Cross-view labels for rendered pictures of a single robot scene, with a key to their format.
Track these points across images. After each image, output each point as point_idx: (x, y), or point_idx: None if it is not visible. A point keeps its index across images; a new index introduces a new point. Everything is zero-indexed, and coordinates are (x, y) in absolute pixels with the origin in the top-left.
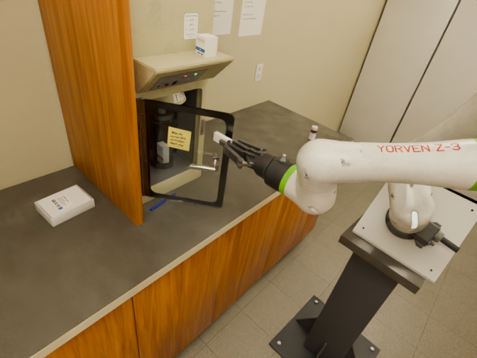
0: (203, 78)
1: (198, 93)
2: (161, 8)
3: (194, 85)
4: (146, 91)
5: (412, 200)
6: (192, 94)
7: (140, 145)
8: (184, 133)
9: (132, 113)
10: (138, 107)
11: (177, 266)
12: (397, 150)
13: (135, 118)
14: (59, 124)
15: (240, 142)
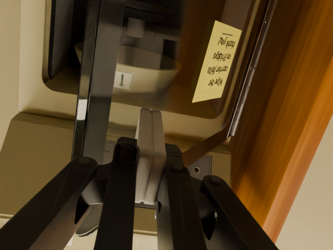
0: (56, 136)
1: (44, 60)
2: (138, 247)
3: (69, 102)
4: (215, 152)
5: None
6: (57, 50)
7: (270, 22)
8: (204, 90)
9: (296, 170)
10: (239, 121)
11: None
12: None
13: (295, 155)
14: None
15: (84, 212)
